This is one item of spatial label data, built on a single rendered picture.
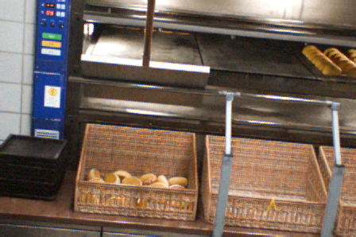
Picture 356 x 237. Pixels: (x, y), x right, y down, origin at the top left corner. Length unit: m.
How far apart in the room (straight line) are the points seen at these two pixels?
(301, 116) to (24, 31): 1.44
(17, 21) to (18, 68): 0.24
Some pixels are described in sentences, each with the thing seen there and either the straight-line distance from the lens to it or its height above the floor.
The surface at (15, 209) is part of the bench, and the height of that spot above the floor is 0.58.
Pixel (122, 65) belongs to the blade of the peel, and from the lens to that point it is 2.92.
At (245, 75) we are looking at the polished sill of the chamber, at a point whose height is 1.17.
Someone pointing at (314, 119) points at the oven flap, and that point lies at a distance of 3.54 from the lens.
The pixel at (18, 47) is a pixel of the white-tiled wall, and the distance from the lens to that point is 3.44.
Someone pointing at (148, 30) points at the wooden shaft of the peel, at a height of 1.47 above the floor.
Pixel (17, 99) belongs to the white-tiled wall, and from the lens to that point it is 3.50.
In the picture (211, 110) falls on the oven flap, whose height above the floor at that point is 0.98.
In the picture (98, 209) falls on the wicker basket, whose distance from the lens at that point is 3.13.
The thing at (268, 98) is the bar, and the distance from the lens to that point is 3.08.
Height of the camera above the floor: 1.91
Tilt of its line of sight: 17 degrees down
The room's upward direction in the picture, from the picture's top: 6 degrees clockwise
